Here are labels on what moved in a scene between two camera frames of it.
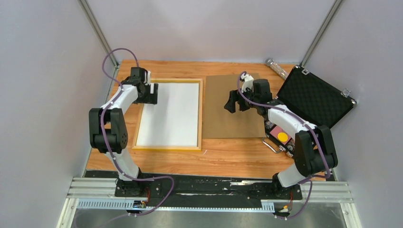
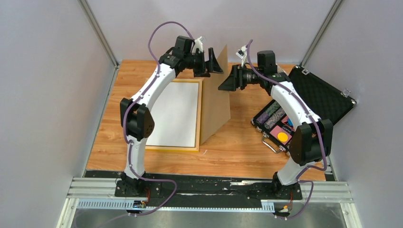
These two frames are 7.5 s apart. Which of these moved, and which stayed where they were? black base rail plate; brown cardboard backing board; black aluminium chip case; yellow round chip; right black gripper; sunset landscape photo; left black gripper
Moved: left black gripper; right black gripper; brown cardboard backing board
Stayed: black base rail plate; sunset landscape photo; yellow round chip; black aluminium chip case
